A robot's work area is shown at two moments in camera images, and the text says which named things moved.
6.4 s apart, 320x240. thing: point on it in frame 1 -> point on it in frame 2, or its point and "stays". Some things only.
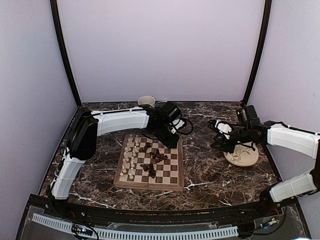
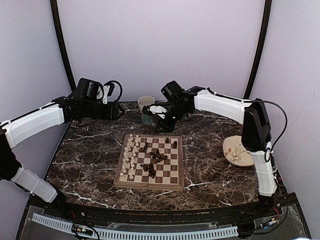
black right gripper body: (244, 136) -> (178, 112)
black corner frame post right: (267, 7) stays
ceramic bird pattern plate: (242, 156) stays
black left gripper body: (162, 136) -> (91, 111)
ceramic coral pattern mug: (147, 100) stays
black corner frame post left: (63, 46) stays
